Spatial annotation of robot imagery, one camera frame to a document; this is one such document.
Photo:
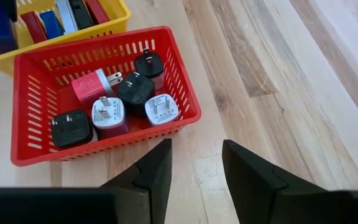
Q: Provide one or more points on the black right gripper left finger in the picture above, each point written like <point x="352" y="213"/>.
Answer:
<point x="148" y="186"/>

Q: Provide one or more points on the black wall charger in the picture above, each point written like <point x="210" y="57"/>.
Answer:
<point x="149" y="65"/>
<point x="71" y="129"/>
<point x="135" y="90"/>

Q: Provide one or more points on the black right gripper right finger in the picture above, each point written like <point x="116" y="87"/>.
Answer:
<point x="250" y="186"/>

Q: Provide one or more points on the yellow plastic basket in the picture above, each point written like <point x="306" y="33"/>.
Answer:
<point x="117" y="18"/>

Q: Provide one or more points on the bright blue digital clock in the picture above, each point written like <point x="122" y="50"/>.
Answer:
<point x="51" y="25"/>

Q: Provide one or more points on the black digital clock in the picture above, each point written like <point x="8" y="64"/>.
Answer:
<point x="81" y="14"/>

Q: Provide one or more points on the red plastic basket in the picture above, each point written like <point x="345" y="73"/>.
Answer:
<point x="59" y="99"/>

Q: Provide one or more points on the dark blue digital clock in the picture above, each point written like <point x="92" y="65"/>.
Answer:
<point x="2" y="37"/>

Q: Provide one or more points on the purple white wall charger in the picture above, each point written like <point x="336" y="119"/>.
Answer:
<point x="109" y="112"/>

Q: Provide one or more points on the pink white wall charger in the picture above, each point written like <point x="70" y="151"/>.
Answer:
<point x="87" y="88"/>

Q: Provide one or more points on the white digital clock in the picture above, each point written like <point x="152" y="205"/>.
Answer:
<point x="65" y="15"/>

